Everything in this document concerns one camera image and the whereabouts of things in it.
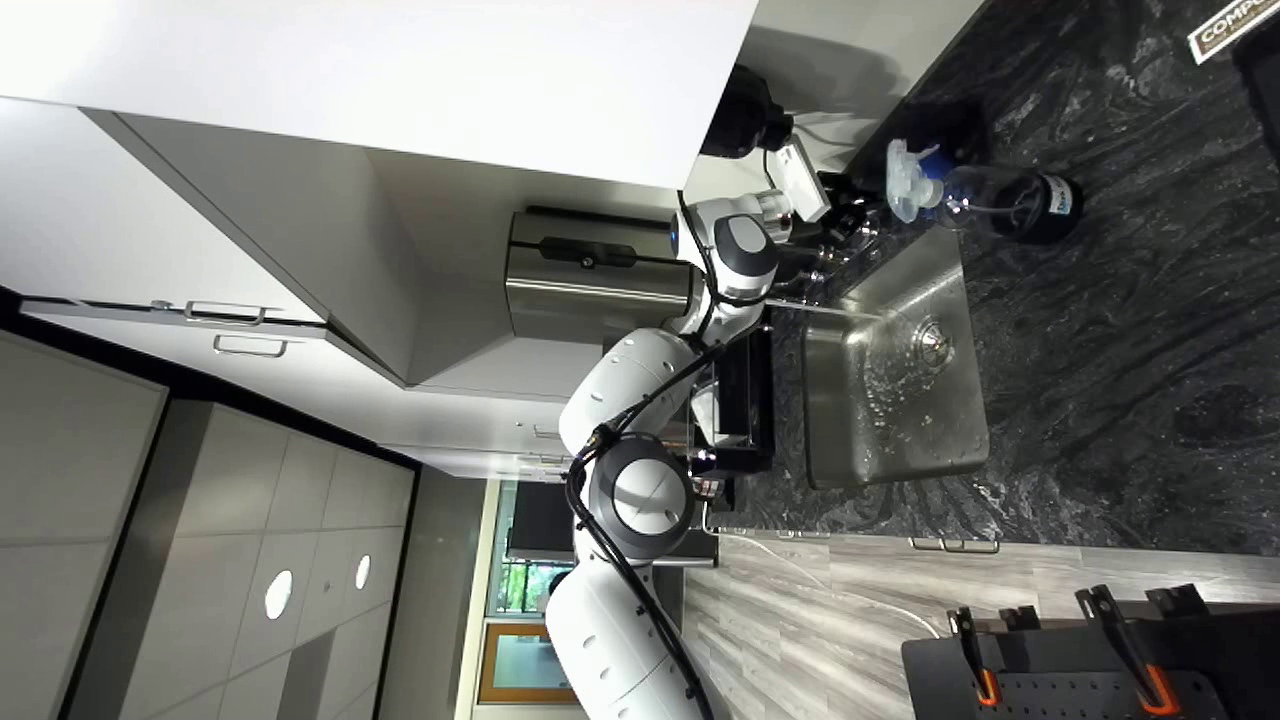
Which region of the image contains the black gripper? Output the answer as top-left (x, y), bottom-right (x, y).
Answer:
top-left (791, 180), bottom-right (875, 271)

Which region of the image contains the chrome lever tap handle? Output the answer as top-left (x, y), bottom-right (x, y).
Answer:
top-left (851, 185), bottom-right (896, 271)

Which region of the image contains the round sink drain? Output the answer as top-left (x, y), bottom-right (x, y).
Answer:
top-left (908, 315), bottom-right (959, 370)

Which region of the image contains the stainless steel sink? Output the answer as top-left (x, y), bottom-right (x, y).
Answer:
top-left (799, 224), bottom-right (996, 491)

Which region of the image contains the white label sign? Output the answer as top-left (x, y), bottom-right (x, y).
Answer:
top-left (1189, 0), bottom-right (1280, 68)

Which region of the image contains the black orange clamp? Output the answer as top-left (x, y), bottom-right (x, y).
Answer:
top-left (946, 603), bottom-right (1005, 711)
top-left (1071, 582), bottom-right (1189, 720)

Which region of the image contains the white upper cabinet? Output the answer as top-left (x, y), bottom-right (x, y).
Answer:
top-left (0, 0), bottom-right (763, 393)

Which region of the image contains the wood framed window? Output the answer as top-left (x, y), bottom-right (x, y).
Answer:
top-left (476, 474), bottom-right (591, 709)

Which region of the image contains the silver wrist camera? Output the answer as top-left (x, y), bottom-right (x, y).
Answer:
top-left (763, 135), bottom-right (834, 228)

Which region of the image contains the black stand frame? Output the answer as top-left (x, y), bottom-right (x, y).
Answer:
top-left (686, 325), bottom-right (779, 507)

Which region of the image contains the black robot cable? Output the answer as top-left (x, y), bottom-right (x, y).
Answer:
top-left (565, 334), bottom-right (723, 720)

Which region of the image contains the metal upper cabinet handle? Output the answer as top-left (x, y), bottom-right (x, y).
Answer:
top-left (207, 326), bottom-right (294, 362)

